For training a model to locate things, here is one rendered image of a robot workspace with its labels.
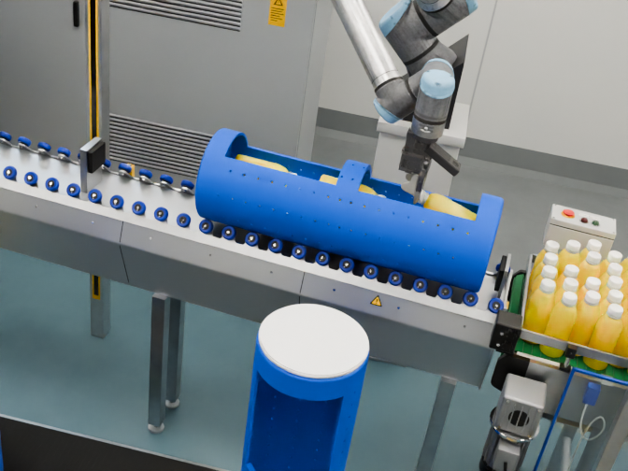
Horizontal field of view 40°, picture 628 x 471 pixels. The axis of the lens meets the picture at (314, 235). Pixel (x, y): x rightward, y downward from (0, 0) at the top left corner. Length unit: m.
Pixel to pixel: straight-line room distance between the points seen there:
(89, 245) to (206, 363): 0.95
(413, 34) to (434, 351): 1.12
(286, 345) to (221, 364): 1.50
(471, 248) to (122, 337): 1.79
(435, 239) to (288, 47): 1.81
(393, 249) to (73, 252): 1.10
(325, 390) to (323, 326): 0.19
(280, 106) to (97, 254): 1.54
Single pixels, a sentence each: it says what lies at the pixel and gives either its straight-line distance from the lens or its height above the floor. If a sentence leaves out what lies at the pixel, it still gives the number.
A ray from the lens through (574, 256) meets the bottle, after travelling 2.70.
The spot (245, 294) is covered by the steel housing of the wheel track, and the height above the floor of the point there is 0.76.
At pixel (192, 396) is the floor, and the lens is 3.47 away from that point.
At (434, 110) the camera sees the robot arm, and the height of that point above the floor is 1.48.
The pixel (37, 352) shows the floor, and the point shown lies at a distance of 3.68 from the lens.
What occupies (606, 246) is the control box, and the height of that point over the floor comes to 1.05.
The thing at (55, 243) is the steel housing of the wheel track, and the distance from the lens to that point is 2.98.
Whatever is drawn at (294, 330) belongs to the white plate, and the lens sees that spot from 2.18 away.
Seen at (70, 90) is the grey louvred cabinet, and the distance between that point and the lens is 4.50.
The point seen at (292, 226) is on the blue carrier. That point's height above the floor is 1.07.
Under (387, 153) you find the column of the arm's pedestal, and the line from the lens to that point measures 3.22.
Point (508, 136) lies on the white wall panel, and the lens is 5.46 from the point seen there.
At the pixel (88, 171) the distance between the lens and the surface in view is 2.85.
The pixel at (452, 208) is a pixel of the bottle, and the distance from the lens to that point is 2.49.
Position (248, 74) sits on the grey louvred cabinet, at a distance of 4.12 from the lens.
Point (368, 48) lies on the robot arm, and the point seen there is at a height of 1.54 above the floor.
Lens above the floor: 2.41
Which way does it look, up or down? 33 degrees down
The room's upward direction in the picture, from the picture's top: 9 degrees clockwise
